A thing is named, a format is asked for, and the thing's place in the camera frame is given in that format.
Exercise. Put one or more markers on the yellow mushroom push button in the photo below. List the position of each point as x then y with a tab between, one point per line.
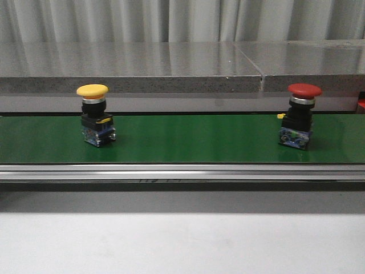
97	125

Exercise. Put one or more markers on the red mushroom push button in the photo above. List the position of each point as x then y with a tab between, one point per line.
296	126

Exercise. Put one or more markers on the green conveyor belt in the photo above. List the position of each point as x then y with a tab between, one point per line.
337	138

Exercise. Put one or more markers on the grey stone slab left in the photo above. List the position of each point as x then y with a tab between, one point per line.
60	68

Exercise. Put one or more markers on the grey stone slab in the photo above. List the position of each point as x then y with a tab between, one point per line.
60	68
336	66

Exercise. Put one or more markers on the white panel behind conveyor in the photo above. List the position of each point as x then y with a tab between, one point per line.
55	104

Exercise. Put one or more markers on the grey stone slab right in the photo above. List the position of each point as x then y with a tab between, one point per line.
336	66

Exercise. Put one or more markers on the red object at right edge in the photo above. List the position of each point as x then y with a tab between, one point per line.
360	108

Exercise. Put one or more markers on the grey pleated curtain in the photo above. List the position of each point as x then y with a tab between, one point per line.
180	21

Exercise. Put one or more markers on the aluminium conveyor side rail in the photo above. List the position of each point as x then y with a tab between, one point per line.
209	172

